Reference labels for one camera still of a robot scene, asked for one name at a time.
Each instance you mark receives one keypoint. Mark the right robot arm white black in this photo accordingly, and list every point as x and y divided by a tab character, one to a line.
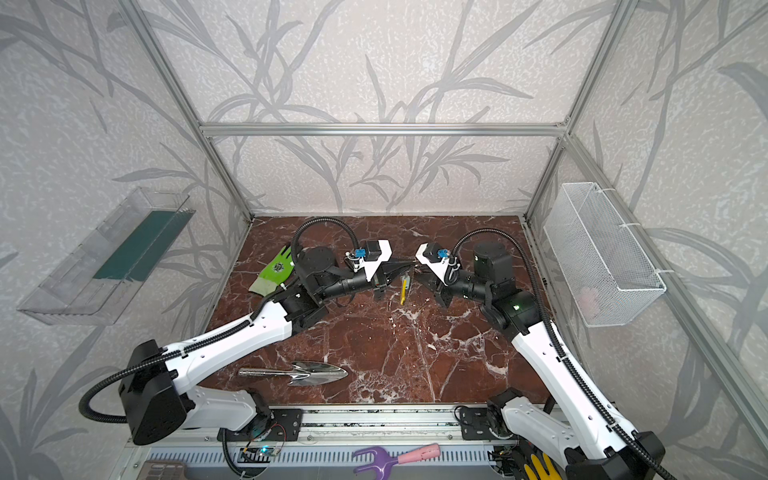
520	316

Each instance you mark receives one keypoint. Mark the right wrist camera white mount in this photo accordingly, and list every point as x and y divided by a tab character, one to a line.
442	262

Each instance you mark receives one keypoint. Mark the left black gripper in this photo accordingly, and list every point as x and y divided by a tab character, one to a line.
379	275

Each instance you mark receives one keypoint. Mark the white wire basket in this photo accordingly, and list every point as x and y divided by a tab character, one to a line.
609	275

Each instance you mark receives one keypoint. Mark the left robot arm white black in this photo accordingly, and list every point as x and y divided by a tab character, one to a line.
160	390

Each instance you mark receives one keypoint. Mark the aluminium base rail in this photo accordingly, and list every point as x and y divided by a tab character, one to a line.
378	420

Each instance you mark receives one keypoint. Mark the yellow black glove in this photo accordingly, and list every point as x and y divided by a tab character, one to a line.
532	463

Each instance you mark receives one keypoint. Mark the small green circuit board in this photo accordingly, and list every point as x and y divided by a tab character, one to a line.
261	454

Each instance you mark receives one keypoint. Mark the silver garden trowel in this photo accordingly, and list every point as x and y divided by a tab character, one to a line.
301	373

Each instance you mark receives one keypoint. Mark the purple pink garden fork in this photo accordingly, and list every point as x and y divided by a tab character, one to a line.
382	462

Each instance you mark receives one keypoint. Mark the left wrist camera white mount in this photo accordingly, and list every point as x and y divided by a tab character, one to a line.
369	257

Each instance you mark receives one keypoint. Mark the clear plastic wall tray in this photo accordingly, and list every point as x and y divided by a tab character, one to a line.
95	283

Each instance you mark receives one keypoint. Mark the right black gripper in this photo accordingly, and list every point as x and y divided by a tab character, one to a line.
437	281

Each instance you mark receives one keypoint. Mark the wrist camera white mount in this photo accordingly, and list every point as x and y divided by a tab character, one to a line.
442	262
369	257

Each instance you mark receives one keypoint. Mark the green work glove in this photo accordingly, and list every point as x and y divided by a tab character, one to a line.
274	274

